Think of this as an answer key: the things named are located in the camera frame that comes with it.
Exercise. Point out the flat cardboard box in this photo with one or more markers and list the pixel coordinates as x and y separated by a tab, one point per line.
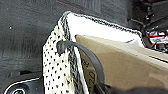
126	66

